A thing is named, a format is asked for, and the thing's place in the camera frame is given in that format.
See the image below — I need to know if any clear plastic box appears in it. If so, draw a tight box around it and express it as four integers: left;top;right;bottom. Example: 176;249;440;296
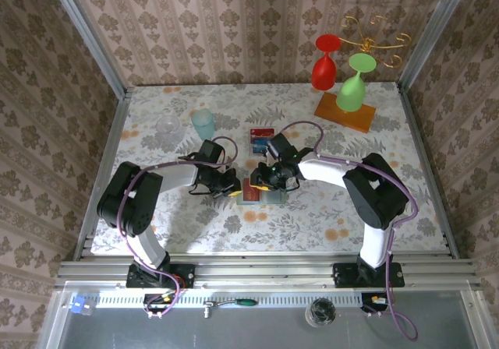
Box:
246;125;279;157

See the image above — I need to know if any floral tablecloth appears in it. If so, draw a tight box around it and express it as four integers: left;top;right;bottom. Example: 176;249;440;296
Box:
90;82;448;255

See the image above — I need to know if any teal frosted cup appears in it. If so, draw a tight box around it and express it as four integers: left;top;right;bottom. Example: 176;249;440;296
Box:
189;108;216;142

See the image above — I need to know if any clear glass cup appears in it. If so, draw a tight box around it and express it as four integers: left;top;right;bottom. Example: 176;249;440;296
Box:
155;115;183;143

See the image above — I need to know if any wooden base board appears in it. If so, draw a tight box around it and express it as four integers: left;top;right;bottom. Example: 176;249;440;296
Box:
314;91;377;134

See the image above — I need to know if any green wine glass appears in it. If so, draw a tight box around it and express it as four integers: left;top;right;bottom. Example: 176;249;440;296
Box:
335;52;378;113

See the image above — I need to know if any red wine glass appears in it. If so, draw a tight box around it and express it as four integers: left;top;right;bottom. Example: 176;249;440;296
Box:
310;33;342;92

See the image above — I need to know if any black power connector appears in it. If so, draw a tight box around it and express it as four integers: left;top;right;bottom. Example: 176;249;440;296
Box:
360;292;391;314
143;292;177;314

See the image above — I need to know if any clear glass jar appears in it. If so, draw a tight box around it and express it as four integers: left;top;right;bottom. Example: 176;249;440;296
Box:
304;297;338;329

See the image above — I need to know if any grey metal shelf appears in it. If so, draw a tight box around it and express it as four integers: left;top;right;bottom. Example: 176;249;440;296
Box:
37;281;499;349

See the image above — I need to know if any blue connector plug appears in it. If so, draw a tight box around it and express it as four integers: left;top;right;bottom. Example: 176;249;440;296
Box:
71;295;97;316

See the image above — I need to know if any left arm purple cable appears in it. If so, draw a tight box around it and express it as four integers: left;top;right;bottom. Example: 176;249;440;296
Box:
119;136;239;319

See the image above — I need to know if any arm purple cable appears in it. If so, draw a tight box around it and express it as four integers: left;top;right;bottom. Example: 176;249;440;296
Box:
281;120;420;342
119;136;239;319

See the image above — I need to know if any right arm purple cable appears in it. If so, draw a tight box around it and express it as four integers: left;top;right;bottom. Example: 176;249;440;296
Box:
281;120;420;342

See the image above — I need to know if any aluminium front rail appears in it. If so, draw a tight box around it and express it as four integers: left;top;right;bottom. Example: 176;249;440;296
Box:
54;256;480;290

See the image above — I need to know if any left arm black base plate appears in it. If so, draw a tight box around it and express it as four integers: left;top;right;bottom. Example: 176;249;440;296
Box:
126;263;196;290

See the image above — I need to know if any aluminium side rail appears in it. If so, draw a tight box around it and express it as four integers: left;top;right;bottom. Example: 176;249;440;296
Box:
73;86;132;263
396;82;462;260

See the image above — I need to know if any ratchet wrench green handle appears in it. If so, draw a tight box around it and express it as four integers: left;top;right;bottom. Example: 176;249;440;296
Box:
202;297;259;319

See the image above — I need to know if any slotted white cable duct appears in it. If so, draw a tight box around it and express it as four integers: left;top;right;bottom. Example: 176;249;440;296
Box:
95;293;366;309

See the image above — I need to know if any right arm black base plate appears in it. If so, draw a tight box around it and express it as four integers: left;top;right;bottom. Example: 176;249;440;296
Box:
332;262;405;289

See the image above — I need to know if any gold wire glass rack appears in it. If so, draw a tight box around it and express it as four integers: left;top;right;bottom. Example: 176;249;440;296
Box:
339;13;412;69

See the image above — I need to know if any aluminium frame post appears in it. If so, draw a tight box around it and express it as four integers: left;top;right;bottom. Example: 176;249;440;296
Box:
43;0;129;100
398;0;476;93

